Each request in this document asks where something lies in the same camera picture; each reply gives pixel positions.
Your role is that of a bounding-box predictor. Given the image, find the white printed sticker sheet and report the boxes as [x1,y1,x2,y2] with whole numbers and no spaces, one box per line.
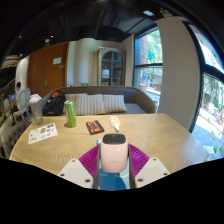
[27,122,59,145]

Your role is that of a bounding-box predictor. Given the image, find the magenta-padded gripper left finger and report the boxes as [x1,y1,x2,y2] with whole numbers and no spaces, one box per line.
[56,144,102,190]

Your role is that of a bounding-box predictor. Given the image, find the brown curved sofa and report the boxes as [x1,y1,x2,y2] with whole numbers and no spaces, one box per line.
[43,85,157,116]

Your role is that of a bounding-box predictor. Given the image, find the blue cloud-shaped mouse pad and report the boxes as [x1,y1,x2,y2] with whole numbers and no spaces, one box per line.
[98,168,132,192]

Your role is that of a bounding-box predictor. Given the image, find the group of white chairs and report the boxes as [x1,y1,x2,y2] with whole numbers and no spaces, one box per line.
[0,87,32,124]

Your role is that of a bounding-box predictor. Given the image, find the person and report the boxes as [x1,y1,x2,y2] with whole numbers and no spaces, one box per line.
[13,81,24,111]

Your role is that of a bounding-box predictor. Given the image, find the wooden glass-door cabinet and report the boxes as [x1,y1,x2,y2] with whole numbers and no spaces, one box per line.
[97,46,127,87]

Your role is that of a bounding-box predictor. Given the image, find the striped cushion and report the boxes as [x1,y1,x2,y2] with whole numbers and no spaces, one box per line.
[75,94,107,116]
[64,93,81,116]
[101,94,128,114]

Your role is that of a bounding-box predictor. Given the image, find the green drink can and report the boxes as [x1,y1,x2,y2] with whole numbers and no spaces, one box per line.
[63,100,78,129]

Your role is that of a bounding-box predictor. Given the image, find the pink computer mouse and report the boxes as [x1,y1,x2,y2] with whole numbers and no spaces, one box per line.
[99,132,129,174]

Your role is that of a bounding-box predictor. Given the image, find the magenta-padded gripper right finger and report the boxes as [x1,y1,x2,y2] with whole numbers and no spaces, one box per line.
[127,143,172,190]

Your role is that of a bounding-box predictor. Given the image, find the black backpack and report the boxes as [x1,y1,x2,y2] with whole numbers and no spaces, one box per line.
[42,90,67,117]

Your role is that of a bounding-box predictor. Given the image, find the tall black-framed window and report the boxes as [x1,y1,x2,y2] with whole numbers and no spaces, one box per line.
[133,28,164,111]

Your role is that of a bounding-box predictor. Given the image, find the grey tufted sofa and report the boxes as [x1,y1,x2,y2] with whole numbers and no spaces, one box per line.
[0,119,33,159]

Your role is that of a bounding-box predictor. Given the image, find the black box with red print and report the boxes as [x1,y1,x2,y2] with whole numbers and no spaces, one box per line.
[85,119,106,136]

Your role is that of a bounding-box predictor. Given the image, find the brown wooden door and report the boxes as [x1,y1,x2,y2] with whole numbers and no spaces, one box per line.
[27,41,70,98]

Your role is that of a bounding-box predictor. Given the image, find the clear shaker bottle white lid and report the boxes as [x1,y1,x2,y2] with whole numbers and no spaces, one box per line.
[28,93,45,126]

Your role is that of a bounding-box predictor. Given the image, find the large black-framed window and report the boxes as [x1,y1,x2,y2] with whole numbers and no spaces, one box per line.
[186,23,224,161]

